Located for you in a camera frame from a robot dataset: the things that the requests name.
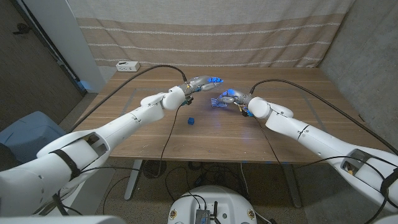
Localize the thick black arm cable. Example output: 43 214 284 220
52 64 188 216
249 78 398 155

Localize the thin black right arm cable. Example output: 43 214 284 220
255 115 389 224

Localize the white pillar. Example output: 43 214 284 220
23 0 106 93

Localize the black floor cable tangle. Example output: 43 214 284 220
164 161 249 203

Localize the white power strip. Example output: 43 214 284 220
116 60 141 73

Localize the white robot torso edge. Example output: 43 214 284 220
0 215 127 224

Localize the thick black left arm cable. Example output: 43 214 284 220
52 64 188 216

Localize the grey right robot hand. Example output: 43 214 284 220
218 88 254 105

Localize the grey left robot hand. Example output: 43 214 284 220
185 75 224 94

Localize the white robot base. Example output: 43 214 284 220
167 185 258 224

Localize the beige striped curtain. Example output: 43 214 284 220
67 0 355 68

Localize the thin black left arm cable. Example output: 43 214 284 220
62 104 184 215

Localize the grey electronics box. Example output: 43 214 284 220
195 208 211 224

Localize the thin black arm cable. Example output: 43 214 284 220
62 104 184 215
255 115 389 224

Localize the black fabric bundle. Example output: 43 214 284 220
0 141 19 172

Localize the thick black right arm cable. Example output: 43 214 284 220
249 78 398 155

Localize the grey table leg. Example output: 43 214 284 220
281 164 303 208

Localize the round black floor fan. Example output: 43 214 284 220
142 159 167 180

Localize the white table leg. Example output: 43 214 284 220
124 159 144 200

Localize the one dollar bill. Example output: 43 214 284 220
210 98 228 108

